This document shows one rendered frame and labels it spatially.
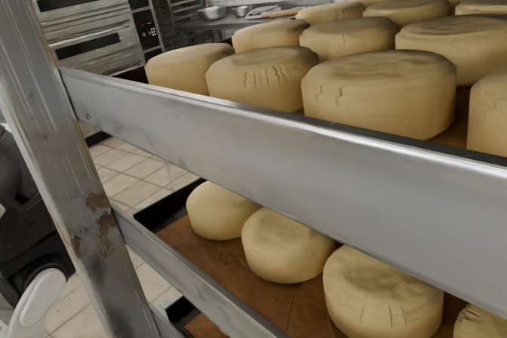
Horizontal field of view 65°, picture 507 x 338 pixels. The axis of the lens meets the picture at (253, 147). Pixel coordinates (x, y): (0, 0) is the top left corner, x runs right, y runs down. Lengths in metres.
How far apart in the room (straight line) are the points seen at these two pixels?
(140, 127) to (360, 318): 0.11
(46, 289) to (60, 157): 0.95
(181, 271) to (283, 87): 0.11
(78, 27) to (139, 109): 4.24
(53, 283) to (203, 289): 1.00
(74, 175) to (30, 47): 0.07
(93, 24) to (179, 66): 4.28
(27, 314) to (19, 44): 0.99
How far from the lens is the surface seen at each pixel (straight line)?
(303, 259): 0.20
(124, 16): 4.66
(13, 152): 0.86
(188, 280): 0.21
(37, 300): 1.18
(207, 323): 0.33
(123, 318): 0.31
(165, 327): 0.31
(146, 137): 0.16
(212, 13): 5.18
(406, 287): 0.18
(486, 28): 0.18
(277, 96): 0.16
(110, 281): 0.29
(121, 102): 0.17
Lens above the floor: 1.46
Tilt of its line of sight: 25 degrees down
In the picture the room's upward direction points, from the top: 11 degrees counter-clockwise
